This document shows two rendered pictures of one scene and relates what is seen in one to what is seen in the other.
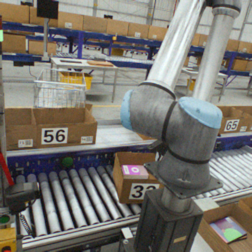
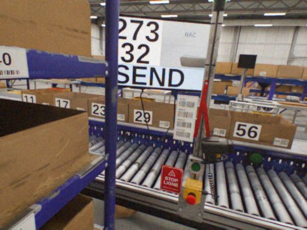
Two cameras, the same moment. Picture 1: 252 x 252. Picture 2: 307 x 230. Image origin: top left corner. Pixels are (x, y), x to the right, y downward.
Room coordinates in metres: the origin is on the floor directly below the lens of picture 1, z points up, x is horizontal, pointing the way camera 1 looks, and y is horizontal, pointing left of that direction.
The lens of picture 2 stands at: (0.05, 0.05, 1.33)
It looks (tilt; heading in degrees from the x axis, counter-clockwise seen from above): 14 degrees down; 45
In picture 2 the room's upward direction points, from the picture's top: 4 degrees clockwise
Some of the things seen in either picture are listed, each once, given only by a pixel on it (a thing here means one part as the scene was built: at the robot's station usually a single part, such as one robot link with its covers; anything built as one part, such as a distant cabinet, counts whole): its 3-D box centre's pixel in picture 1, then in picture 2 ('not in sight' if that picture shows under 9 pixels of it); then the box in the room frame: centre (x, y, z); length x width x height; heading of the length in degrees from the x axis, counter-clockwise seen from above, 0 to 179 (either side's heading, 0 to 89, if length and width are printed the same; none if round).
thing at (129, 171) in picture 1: (133, 174); not in sight; (1.35, -0.09, 0.79); 0.16 x 0.11 x 0.07; 104
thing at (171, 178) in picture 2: not in sight; (177, 180); (0.66, 0.47, 0.85); 0.16 x 0.01 x 0.13; 118
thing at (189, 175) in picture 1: (186, 162); not in sight; (0.77, -0.23, 1.26); 0.19 x 0.19 x 0.10
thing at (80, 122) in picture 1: (63, 126); (255, 127); (1.54, 0.44, 0.96); 0.39 x 0.29 x 0.17; 118
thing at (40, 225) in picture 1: (36, 202); (221, 180); (1.03, 0.42, 0.72); 0.52 x 0.05 x 0.05; 28
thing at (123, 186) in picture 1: (148, 176); not in sight; (1.29, -0.18, 0.83); 0.39 x 0.29 x 0.17; 104
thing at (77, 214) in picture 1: (71, 197); (257, 189); (1.12, 0.25, 0.72); 0.52 x 0.05 x 0.05; 28
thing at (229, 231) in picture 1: (224, 230); not in sight; (0.99, -0.59, 0.78); 0.19 x 0.14 x 0.02; 123
